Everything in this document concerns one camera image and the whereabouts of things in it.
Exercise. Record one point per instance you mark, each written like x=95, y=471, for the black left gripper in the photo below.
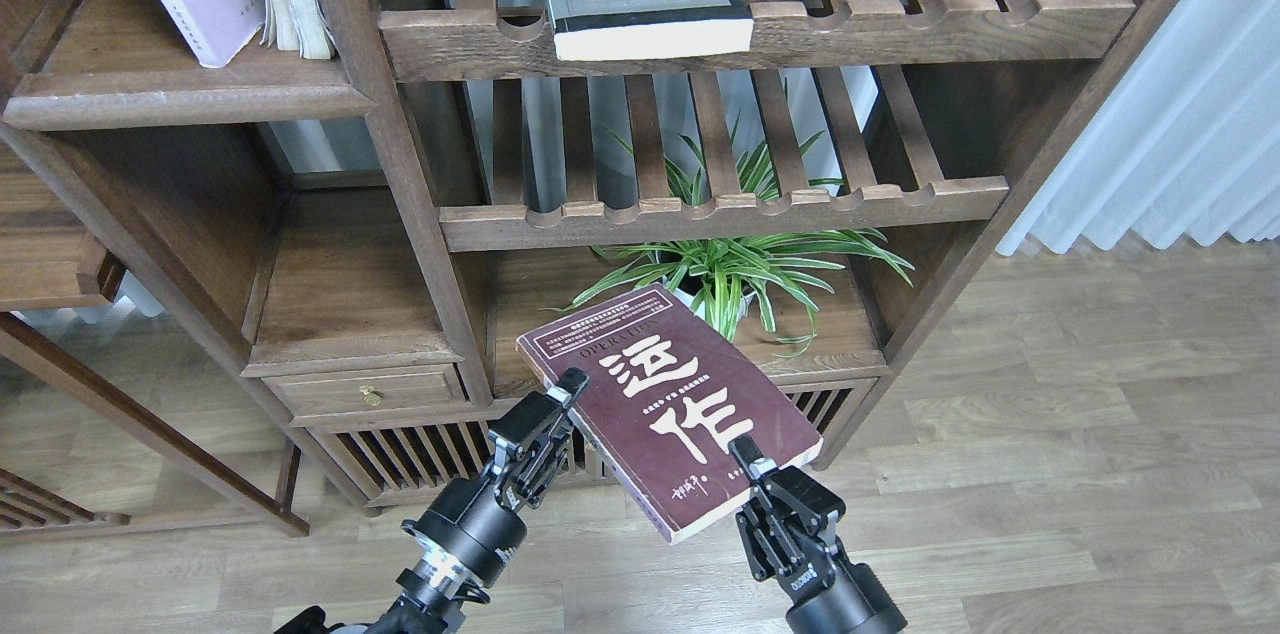
x=472, y=528

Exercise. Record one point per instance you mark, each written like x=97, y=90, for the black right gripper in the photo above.
x=788, y=527

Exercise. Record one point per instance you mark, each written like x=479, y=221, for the maroon book with white characters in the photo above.
x=666, y=396

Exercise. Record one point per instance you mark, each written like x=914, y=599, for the white plant pot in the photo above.
x=722, y=311

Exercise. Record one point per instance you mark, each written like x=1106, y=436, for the green spider plant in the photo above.
x=777, y=261

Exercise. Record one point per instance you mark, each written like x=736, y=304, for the brass drawer knob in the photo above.
x=370, y=396

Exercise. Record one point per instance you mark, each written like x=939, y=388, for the dark wooden bookshelf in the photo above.
x=394, y=215

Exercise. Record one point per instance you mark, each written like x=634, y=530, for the wooden side furniture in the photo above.
x=51, y=261

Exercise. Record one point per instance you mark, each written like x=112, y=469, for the white curtain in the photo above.
x=1187, y=146

